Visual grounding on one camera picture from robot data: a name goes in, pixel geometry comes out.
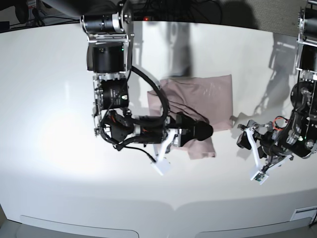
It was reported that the black power strip red light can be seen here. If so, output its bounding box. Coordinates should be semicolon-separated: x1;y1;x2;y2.
134;13;153;21

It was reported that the white label sticker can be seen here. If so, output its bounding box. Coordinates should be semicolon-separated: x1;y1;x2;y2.
290;207;317;222

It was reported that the robot arm black silver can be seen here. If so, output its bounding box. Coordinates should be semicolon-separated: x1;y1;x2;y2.
47;0;213;163
237;0;317;182

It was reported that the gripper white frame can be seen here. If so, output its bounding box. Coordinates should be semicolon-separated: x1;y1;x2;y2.
133;114;214;164
236;120;294;174

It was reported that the pale pink T-shirt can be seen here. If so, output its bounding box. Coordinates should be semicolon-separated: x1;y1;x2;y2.
147;74;233;160

